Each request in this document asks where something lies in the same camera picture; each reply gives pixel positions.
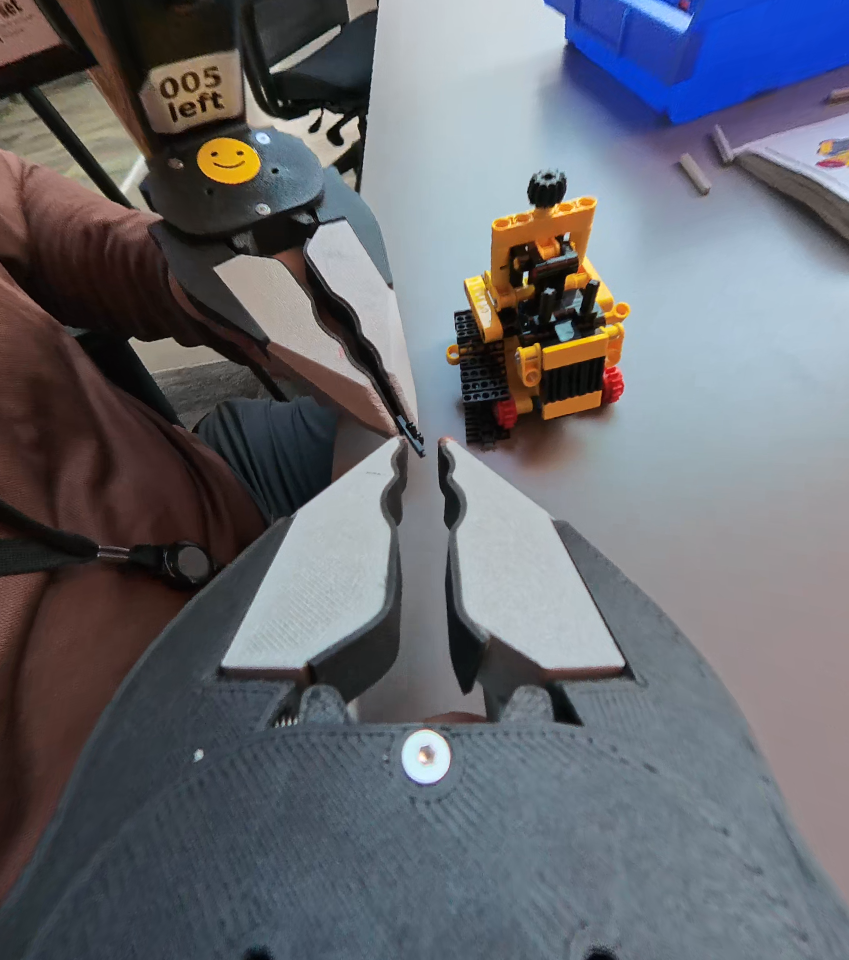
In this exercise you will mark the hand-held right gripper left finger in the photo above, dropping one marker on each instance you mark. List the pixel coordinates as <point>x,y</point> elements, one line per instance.
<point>319,585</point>

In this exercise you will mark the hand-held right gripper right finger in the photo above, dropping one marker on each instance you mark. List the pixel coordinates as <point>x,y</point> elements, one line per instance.
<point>522,592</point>

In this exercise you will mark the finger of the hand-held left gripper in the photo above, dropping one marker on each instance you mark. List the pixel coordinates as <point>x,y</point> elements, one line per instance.
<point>357,277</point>
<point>267,300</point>

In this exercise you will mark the small black lego piece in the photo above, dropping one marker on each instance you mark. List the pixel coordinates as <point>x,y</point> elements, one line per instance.
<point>413,441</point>

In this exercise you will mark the yellow black lego bulldozer model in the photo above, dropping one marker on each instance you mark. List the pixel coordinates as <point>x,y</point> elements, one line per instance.
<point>544,360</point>

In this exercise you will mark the person's left forearm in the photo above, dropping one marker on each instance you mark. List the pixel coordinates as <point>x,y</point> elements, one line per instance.
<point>57,247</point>

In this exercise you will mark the lego instruction booklet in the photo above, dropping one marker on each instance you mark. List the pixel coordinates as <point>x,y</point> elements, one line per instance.
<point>829,180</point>

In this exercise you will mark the black office chair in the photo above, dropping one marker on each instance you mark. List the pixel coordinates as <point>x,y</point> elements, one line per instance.
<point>319,75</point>

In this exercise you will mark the person's dark trousers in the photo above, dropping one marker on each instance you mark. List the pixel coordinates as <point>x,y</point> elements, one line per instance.
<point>267,450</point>

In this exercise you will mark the person's brown shirt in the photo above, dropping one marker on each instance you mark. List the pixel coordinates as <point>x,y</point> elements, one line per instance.
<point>34,675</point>

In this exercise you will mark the small brown stick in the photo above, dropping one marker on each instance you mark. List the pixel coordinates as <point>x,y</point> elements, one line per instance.
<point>694,174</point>
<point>722,144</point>

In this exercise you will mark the blue plastic bin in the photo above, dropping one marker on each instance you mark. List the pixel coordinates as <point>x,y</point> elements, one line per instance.
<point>694,52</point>

